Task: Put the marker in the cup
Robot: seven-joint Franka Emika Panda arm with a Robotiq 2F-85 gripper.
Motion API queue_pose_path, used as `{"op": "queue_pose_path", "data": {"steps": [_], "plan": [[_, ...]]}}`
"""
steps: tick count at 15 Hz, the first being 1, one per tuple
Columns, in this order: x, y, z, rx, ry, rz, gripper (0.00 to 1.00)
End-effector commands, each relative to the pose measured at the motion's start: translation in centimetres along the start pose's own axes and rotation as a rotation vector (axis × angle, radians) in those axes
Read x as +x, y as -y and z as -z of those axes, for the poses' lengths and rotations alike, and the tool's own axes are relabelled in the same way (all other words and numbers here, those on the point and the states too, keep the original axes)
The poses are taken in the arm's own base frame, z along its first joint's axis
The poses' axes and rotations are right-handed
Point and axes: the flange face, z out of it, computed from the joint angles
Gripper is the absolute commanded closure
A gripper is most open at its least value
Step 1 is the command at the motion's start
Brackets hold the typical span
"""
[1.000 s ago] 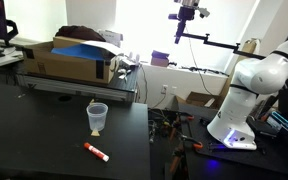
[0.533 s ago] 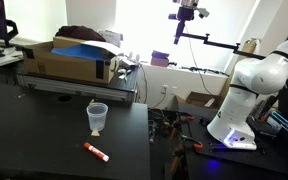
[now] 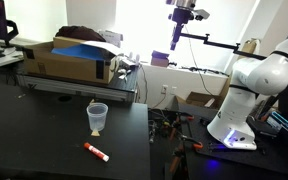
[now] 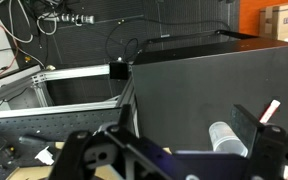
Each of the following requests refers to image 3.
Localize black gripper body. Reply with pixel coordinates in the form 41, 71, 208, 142
171, 7, 196, 36

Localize red and white marker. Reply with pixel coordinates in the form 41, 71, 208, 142
83, 142, 110, 163

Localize clear plastic cup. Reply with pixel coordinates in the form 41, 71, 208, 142
86, 102, 109, 132

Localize small purple box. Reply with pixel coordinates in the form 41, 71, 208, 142
150, 49, 170, 68

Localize white plastic parts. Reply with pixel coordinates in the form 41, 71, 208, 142
117, 68, 132, 83

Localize white labeled box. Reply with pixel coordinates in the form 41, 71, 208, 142
98, 29, 124, 48

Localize open cardboard box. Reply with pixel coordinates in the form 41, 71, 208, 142
175, 90, 227, 110

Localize white paper sheet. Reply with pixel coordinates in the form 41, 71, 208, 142
82, 39, 123, 56

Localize brown cardboard piece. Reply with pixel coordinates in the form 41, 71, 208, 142
240, 38, 262, 56

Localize orange black clamp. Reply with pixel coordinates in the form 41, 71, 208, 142
180, 133, 204, 151
168, 146, 185, 174
169, 113, 195, 141

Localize dark cloth bundle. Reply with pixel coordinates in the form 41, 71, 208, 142
54, 25, 107, 43

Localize blue foam sheet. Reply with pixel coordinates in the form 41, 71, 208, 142
51, 43, 110, 62

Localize large cardboard box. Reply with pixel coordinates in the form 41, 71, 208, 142
22, 35, 118, 85

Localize tan tape piece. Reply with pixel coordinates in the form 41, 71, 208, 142
90, 128, 102, 138

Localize white office desk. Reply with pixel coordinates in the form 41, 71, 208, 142
0, 41, 25, 73

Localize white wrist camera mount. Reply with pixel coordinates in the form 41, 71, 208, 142
193, 9, 211, 22

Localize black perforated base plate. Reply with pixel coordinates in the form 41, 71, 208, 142
180, 106, 288, 178

